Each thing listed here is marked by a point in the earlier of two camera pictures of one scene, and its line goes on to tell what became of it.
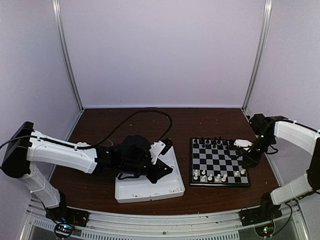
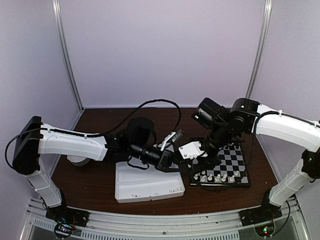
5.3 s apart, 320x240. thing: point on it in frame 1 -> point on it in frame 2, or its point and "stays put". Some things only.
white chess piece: x=217 y=178 stays put
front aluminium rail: x=291 y=223 stays put
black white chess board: x=216 y=162 stays put
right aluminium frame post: x=263 y=42 stays put
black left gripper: x=155 y=175 -> x=166 y=158
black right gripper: x=250 y=158 -> x=206 y=164
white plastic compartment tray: x=141 y=188 stays put
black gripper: x=242 y=143 -> x=191 y=150
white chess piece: x=224 y=178 stays put
